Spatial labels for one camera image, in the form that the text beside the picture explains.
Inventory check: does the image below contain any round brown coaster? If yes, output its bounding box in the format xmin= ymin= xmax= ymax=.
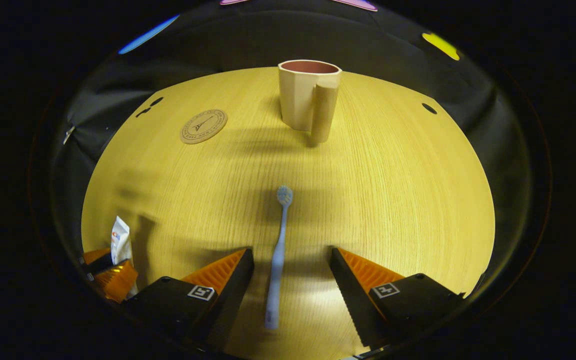
xmin=180 ymin=109 xmax=228 ymax=145

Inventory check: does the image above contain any wooden desktop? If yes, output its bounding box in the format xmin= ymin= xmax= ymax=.
xmin=80 ymin=66 xmax=496 ymax=360

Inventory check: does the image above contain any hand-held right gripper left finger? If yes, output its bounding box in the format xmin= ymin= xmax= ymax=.
xmin=123 ymin=247 xmax=255 ymax=351

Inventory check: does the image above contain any light blue toothbrush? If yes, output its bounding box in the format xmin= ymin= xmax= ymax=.
xmin=265 ymin=185 xmax=294 ymax=331

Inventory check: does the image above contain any white toothpaste tube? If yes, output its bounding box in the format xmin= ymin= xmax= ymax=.
xmin=110 ymin=216 xmax=139 ymax=296

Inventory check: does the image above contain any beige cup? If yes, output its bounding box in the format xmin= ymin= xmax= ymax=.
xmin=278 ymin=59 xmax=343 ymax=145

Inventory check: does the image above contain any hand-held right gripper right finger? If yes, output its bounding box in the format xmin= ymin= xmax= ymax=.
xmin=329 ymin=246 xmax=466 ymax=349

